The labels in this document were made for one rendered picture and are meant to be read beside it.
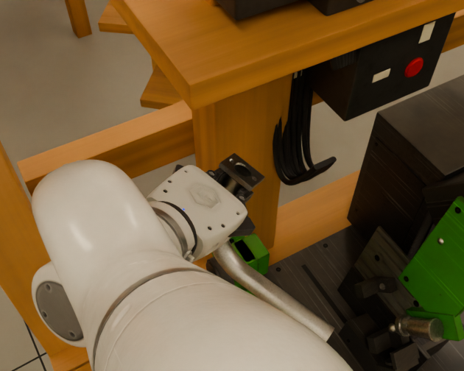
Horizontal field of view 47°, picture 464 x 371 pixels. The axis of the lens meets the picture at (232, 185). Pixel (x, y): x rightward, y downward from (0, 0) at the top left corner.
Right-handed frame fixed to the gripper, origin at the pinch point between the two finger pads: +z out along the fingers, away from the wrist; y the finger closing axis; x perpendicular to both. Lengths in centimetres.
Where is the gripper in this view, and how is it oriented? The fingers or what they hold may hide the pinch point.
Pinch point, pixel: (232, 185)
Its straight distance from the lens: 72.4
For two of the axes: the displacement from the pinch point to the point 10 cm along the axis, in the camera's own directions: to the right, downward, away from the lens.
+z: 4.8, -3.5, 8.1
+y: -7.6, -6.2, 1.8
